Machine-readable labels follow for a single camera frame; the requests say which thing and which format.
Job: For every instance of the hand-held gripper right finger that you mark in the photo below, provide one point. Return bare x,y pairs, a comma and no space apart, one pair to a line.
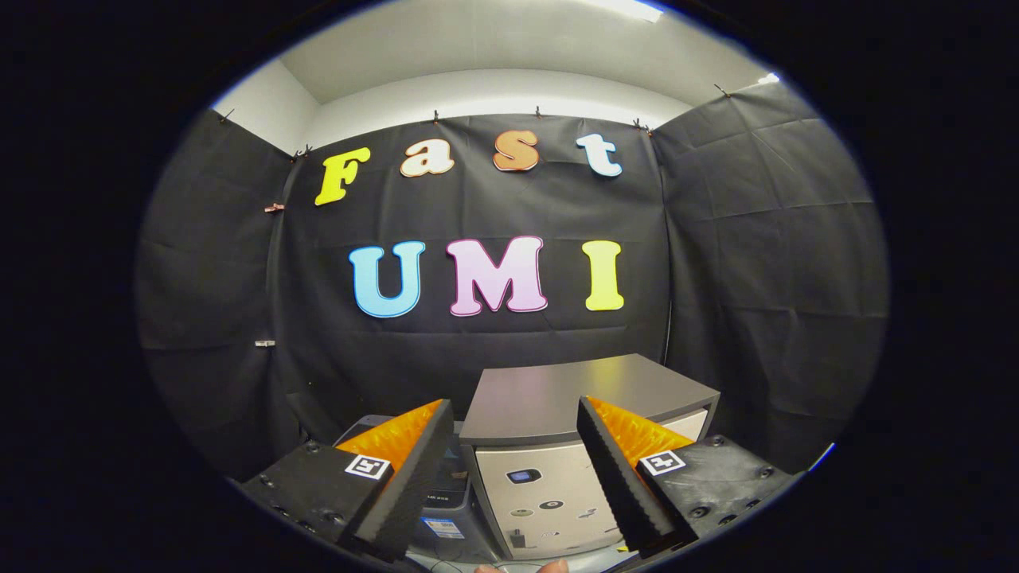
625,493

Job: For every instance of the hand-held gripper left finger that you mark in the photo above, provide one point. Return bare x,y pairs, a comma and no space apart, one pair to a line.
414,485

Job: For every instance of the dark grey washing machine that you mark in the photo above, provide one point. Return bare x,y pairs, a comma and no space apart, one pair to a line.
454,485

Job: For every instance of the grey cabinet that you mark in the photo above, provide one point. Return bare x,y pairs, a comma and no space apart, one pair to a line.
541,398

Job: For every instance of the black backdrop cloth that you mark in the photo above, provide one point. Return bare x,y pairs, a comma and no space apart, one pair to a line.
756,263

